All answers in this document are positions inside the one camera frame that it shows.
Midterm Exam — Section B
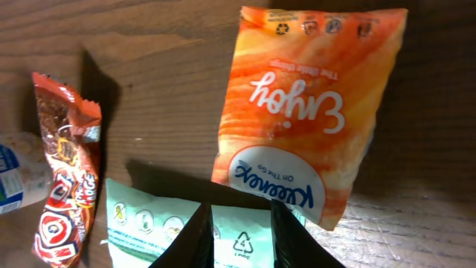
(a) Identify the orange tissue pack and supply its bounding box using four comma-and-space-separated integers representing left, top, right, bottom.
211, 6, 408, 230

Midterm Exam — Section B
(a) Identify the teal wet wipes pack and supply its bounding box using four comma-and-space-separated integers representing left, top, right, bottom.
106, 179, 274, 268

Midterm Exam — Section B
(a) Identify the green lid jar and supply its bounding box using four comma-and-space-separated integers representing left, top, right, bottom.
1, 133, 52, 214

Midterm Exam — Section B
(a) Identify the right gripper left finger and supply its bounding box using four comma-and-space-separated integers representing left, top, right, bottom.
149, 203, 214, 268

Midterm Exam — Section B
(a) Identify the red chocolate bar wrapper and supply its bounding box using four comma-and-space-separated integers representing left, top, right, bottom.
32, 72, 102, 267

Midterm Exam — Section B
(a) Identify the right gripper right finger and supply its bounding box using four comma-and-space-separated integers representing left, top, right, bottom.
271, 200, 344, 268

